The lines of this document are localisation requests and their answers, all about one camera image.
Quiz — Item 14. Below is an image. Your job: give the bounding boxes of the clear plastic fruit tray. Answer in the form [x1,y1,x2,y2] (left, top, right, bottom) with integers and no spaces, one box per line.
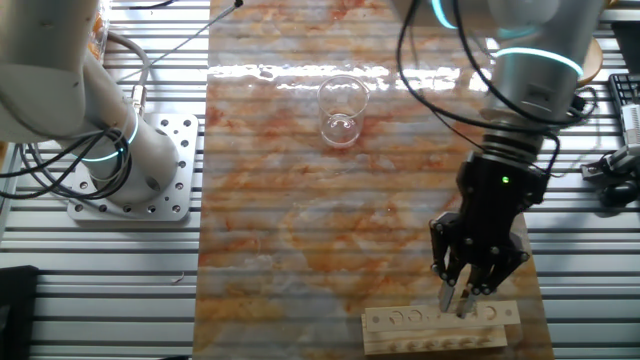
[88,0,112,61]

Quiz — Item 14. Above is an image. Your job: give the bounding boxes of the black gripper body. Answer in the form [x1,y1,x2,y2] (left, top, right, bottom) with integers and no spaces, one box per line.
[452,149,549,269]

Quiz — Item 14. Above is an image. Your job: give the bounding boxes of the thin grey cable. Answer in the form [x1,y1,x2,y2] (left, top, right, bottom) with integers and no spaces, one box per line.
[117,0,245,84]

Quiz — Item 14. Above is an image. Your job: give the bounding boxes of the small grey camera on mount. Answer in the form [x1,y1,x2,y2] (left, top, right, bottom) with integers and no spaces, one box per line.
[579,144,640,207]

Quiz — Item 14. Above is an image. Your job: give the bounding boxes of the silver ribbed camera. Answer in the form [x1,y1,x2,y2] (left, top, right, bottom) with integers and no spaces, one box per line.
[619,103,640,151]

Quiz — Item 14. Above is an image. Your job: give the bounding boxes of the clear glass test tube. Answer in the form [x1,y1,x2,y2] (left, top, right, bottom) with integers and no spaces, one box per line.
[448,272,466,321]

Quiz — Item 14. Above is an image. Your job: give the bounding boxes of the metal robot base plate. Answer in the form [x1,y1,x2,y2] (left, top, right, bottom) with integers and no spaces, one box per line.
[67,112,200,224]

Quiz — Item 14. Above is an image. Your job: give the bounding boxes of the black box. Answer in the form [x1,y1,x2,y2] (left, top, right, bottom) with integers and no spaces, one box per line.
[610,20,640,76]

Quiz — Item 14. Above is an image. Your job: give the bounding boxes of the black fabric object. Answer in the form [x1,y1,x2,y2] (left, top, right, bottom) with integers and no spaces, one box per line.
[0,264,40,360]

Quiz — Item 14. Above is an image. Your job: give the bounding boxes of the orange marble pattern mat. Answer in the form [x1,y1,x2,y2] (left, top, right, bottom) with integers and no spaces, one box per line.
[192,0,555,360]

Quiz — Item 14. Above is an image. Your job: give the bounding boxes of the black cable bundle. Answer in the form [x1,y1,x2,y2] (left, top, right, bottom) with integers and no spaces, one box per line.
[0,128,134,201]

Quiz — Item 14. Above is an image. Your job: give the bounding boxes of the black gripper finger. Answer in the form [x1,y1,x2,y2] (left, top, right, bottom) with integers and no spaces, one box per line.
[429,212,465,314]
[457,234,531,320]

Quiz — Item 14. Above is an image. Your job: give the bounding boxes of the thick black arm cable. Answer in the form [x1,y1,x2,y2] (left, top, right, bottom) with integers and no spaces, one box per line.
[452,0,584,127]
[396,0,561,176]

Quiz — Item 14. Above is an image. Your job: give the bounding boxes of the black keyboard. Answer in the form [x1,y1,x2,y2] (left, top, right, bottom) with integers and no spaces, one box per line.
[607,73,640,121]

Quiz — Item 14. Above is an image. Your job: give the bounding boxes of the clear glass beaker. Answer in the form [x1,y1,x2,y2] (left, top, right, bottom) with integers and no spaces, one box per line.
[317,74,371,149]

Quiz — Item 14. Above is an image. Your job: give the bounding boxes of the grey robot power cable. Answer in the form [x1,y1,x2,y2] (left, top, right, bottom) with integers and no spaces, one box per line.
[106,30,152,117]

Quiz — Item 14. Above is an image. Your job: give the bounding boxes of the wooden test tube rack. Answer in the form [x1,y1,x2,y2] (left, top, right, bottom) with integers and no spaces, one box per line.
[360,299,521,356]

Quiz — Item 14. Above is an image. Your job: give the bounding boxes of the thin black cable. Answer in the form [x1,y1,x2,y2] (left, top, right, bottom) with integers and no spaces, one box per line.
[408,27,487,152]
[549,87,604,179]
[128,0,175,10]

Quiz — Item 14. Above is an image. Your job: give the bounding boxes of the wooden stand with round base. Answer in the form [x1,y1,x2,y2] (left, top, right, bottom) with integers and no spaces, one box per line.
[574,37,605,89]

